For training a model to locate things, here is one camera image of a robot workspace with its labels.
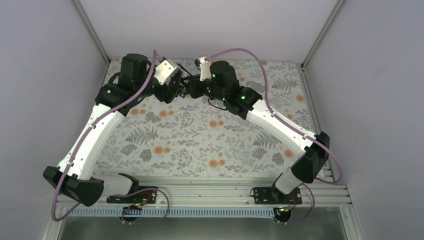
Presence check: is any black leather card holder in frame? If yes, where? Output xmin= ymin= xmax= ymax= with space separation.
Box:
xmin=178 ymin=64 xmax=193 ymax=98

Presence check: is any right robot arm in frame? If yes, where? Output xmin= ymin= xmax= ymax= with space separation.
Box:
xmin=188 ymin=57 xmax=330 ymax=195

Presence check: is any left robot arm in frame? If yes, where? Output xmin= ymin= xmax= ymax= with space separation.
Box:
xmin=43 ymin=53 xmax=184 ymax=207

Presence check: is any floral patterned table mat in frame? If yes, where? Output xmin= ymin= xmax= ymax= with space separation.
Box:
xmin=93 ymin=60 xmax=312 ymax=178

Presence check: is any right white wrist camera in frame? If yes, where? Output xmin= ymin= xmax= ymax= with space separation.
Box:
xmin=194 ymin=56 xmax=212 ymax=82

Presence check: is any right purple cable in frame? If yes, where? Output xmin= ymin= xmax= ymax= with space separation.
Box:
xmin=205 ymin=48 xmax=344 ymax=226

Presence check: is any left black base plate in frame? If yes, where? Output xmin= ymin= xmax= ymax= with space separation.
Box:
xmin=106 ymin=186 xmax=158 ymax=205

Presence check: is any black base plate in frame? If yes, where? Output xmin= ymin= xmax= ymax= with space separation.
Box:
xmin=249 ymin=186 xmax=303 ymax=205
xmin=106 ymin=186 xmax=158 ymax=205

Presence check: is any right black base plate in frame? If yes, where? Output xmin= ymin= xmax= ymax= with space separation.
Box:
xmin=249 ymin=186 xmax=303 ymax=205

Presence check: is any aluminium rail frame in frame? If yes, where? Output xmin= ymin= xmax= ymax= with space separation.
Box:
xmin=53 ymin=176 xmax=353 ymax=208

